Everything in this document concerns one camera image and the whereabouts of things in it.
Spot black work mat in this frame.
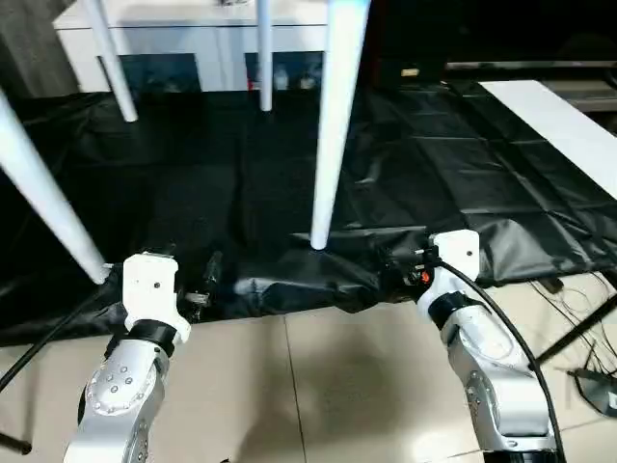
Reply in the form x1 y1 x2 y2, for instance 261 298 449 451
0 79 617 349

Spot black tripod base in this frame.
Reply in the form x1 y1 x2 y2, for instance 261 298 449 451
567 365 617 417

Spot white sideboard cabinet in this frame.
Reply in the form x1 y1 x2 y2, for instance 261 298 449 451
54 0 335 94

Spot dark low bench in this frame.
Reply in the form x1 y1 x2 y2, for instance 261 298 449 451
444 59 617 113

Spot white plastic table leg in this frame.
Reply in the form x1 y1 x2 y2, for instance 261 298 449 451
83 0 140 123
0 88 111 286
309 0 373 253
254 0 277 113

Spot white side table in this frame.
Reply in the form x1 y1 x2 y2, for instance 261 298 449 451
475 78 617 203

